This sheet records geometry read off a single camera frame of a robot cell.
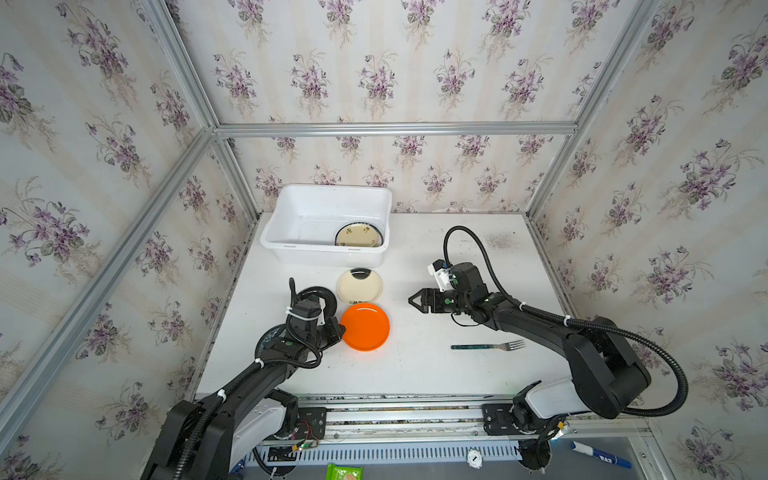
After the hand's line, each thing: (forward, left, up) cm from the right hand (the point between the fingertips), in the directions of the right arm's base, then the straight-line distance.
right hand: (414, 302), depth 85 cm
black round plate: (+6, +26, -7) cm, 28 cm away
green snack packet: (-38, +20, -9) cm, 44 cm away
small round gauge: (-36, -12, -10) cm, 39 cm away
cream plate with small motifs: (+33, +18, -6) cm, 38 cm away
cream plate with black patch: (+12, +17, -10) cm, 23 cm away
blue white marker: (-35, -38, -9) cm, 52 cm away
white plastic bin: (+43, +39, -7) cm, 59 cm away
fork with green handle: (-10, -28, -10) cm, 31 cm away
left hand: (-4, +20, -5) cm, 21 cm away
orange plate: (-4, +14, -8) cm, 16 cm away
